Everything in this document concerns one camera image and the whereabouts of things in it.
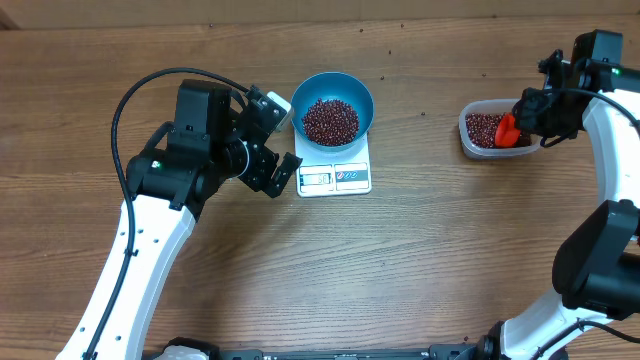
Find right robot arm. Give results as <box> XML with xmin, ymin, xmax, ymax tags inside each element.
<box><xmin>475</xmin><ymin>30</ymin><xmax>639</xmax><ymax>359</ymax></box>

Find red beans in bowl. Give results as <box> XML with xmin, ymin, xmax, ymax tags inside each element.
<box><xmin>302</xmin><ymin>99</ymin><xmax>360</xmax><ymax>147</ymax></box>

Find orange scoop with blue handle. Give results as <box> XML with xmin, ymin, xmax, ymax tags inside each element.
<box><xmin>494</xmin><ymin>113</ymin><xmax>521</xmax><ymax>148</ymax></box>

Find red beans in container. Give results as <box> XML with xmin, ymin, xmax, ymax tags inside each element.
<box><xmin>466</xmin><ymin>113</ymin><xmax>532</xmax><ymax>148</ymax></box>

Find teal plastic bowl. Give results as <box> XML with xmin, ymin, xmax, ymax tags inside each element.
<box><xmin>291</xmin><ymin>72</ymin><xmax>375</xmax><ymax>152</ymax></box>

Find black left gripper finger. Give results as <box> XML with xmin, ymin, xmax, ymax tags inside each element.
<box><xmin>245</xmin><ymin>85</ymin><xmax>277</xmax><ymax>134</ymax></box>
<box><xmin>263</xmin><ymin>152</ymin><xmax>302</xmax><ymax>198</ymax></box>

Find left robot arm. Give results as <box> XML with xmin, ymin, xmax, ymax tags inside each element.
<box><xmin>58</xmin><ymin>79</ymin><xmax>301</xmax><ymax>359</ymax></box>

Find white digital kitchen scale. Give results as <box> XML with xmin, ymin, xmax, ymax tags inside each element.
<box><xmin>294</xmin><ymin>132</ymin><xmax>373</xmax><ymax>198</ymax></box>

